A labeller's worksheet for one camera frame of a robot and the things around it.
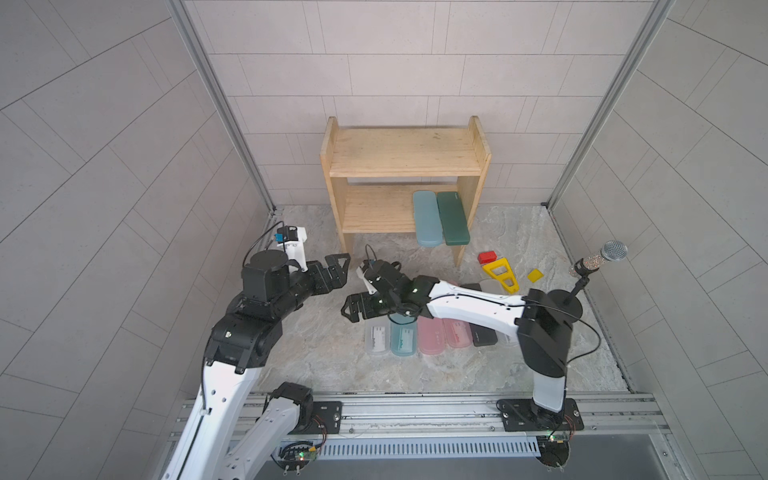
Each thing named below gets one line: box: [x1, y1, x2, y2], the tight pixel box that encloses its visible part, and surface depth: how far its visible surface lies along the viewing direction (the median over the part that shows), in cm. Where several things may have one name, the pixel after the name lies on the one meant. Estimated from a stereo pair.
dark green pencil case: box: [437, 191, 470, 245], surface depth 87 cm
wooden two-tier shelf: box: [320, 116, 492, 267], surface depth 80 cm
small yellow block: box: [526, 268, 545, 283], surface depth 98 cm
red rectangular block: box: [478, 250, 497, 264], surface depth 103 cm
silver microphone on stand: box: [547, 240, 629, 322], surface depth 81 cm
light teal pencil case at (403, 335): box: [390, 313, 417, 357], surface depth 83 cm
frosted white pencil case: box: [364, 316, 391, 356], surface depth 84 cm
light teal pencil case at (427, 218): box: [414, 190, 443, 247], surface depth 88 cm
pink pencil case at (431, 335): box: [417, 316, 445, 355], surface depth 84 cm
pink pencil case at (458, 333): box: [442, 318, 473, 348], surface depth 84 cm
